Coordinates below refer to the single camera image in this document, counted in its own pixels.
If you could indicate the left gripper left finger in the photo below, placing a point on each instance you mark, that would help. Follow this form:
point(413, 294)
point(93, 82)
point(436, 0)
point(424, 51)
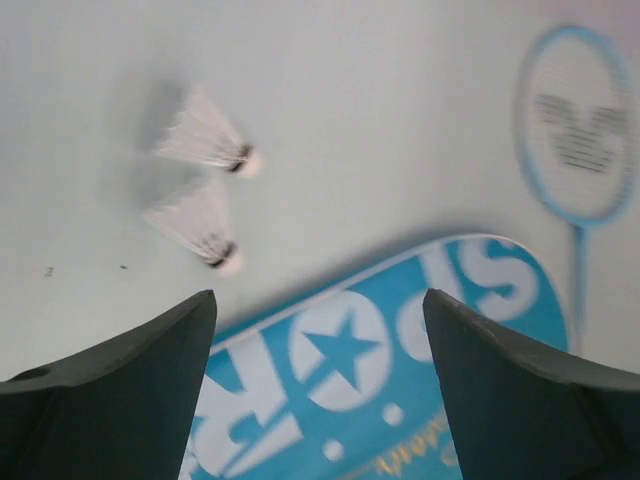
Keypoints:
point(122, 409)

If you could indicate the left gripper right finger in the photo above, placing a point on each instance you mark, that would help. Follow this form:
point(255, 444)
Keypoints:
point(520, 409)

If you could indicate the white shuttlecock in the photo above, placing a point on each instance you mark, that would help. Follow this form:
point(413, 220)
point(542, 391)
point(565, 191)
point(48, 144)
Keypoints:
point(197, 217)
point(200, 133)

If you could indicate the left blue badminton racket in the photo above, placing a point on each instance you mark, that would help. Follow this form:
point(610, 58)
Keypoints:
point(576, 134)

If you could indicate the blue sport racket bag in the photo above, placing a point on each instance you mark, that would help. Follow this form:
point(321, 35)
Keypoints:
point(341, 384)

